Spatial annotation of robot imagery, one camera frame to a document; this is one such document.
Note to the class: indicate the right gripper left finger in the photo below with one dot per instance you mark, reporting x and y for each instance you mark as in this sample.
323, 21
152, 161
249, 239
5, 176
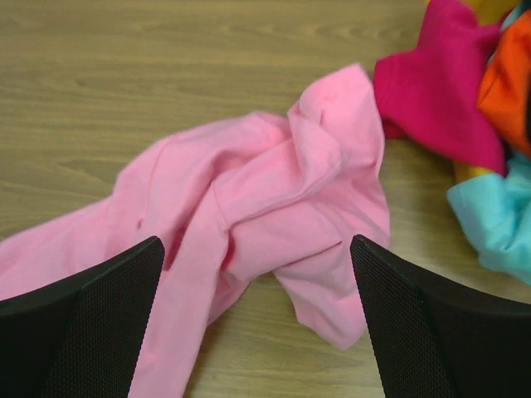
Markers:
81, 336

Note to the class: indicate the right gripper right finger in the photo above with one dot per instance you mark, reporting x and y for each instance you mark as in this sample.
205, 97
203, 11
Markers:
433, 337

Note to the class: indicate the pink t shirt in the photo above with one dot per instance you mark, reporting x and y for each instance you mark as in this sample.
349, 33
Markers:
230, 201

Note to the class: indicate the teal t shirt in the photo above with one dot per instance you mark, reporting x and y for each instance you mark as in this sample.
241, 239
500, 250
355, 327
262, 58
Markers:
494, 211

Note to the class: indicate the magenta t shirt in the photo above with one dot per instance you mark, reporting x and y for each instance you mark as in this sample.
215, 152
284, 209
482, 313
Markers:
428, 94

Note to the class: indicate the orange t shirt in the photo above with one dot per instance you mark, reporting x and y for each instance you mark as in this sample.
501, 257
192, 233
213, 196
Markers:
505, 87

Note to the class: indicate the yellow plastic bin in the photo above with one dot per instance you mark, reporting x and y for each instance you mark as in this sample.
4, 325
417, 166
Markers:
487, 11

